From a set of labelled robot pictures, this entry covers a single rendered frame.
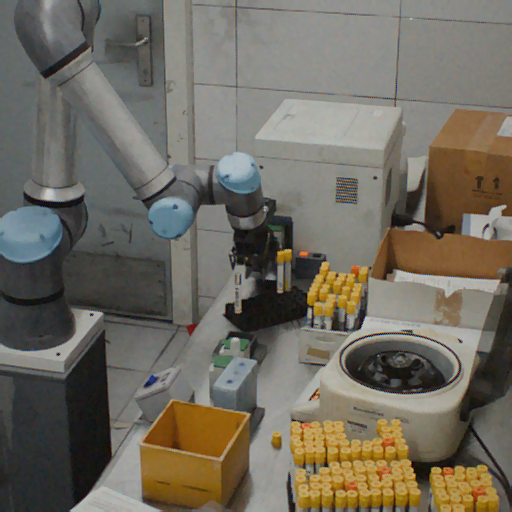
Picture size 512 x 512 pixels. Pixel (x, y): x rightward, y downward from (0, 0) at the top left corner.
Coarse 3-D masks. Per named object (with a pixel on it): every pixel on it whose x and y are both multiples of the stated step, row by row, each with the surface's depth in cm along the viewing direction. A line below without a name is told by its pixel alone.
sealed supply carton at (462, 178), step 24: (456, 120) 285; (480, 120) 284; (504, 120) 284; (432, 144) 269; (456, 144) 269; (480, 144) 268; (504, 144) 269; (432, 168) 270; (456, 168) 268; (480, 168) 266; (504, 168) 264; (432, 192) 272; (456, 192) 270; (480, 192) 268; (504, 192) 266; (432, 216) 275; (456, 216) 273
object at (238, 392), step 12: (240, 360) 193; (252, 360) 193; (228, 372) 189; (240, 372) 189; (252, 372) 191; (216, 384) 186; (228, 384) 186; (240, 384) 186; (252, 384) 192; (216, 396) 186; (228, 396) 186; (240, 396) 187; (252, 396) 193; (228, 408) 186; (240, 408) 188; (252, 408) 194; (264, 408) 196; (252, 420) 193
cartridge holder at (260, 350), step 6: (228, 336) 214; (234, 336) 216; (240, 336) 215; (246, 336) 215; (252, 336) 215; (252, 342) 212; (216, 348) 214; (252, 348) 212; (258, 348) 214; (264, 348) 214; (216, 354) 213; (252, 354) 212; (258, 354) 212; (258, 360) 211
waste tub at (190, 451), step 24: (168, 408) 180; (192, 408) 181; (216, 408) 180; (168, 432) 181; (192, 432) 183; (216, 432) 181; (240, 432) 174; (144, 456) 171; (168, 456) 170; (192, 456) 168; (216, 456) 183; (240, 456) 176; (144, 480) 173; (168, 480) 172; (192, 480) 170; (216, 480) 169; (240, 480) 178; (192, 504) 172
